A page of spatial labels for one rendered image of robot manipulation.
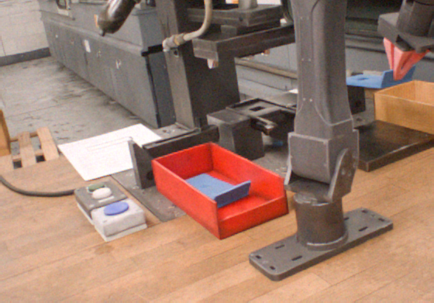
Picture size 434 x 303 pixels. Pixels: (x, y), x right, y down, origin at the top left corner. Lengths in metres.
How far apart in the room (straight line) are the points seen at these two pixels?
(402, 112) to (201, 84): 0.45
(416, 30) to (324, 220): 0.36
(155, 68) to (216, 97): 2.90
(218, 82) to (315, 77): 0.66
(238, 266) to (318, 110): 0.23
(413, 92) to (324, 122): 0.61
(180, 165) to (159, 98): 3.23
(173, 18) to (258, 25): 0.26
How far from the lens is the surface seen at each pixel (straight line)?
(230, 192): 0.92
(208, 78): 1.33
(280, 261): 0.75
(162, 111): 4.30
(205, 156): 1.07
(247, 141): 1.10
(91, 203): 0.99
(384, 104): 1.21
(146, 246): 0.87
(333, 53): 0.71
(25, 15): 10.25
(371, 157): 1.02
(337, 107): 0.72
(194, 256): 0.82
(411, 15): 0.94
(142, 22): 4.18
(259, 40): 1.08
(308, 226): 0.76
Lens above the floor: 1.29
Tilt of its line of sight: 18 degrees down
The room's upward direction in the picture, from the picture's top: 8 degrees counter-clockwise
